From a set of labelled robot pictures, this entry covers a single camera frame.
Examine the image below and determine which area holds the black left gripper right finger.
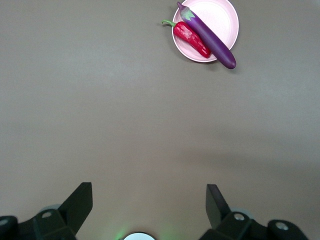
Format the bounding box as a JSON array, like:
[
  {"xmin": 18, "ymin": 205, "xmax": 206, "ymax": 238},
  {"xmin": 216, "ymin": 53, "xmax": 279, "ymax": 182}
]
[{"xmin": 199, "ymin": 184, "xmax": 307, "ymax": 240}]

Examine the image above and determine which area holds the purple eggplant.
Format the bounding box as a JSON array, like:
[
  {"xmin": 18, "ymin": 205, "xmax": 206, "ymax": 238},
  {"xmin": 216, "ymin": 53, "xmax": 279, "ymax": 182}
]
[{"xmin": 176, "ymin": 1, "xmax": 237, "ymax": 70}]

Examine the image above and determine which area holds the red chili pepper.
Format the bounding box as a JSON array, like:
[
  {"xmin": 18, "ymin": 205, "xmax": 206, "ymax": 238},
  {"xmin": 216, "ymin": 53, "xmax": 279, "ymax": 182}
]
[{"xmin": 161, "ymin": 19, "xmax": 212, "ymax": 59}]

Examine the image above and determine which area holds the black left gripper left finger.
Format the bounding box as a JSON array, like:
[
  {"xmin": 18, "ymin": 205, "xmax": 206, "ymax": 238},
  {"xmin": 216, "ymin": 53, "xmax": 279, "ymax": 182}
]
[{"xmin": 0, "ymin": 181, "xmax": 93, "ymax": 240}]

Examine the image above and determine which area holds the brown table cloth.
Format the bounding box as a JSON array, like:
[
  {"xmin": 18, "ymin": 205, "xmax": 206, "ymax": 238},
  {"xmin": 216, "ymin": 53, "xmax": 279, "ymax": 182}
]
[{"xmin": 0, "ymin": 0, "xmax": 320, "ymax": 240}]

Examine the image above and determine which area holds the pink round plate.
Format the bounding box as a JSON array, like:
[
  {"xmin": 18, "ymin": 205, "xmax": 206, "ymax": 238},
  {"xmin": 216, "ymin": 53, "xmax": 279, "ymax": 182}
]
[{"xmin": 171, "ymin": 0, "xmax": 240, "ymax": 63}]

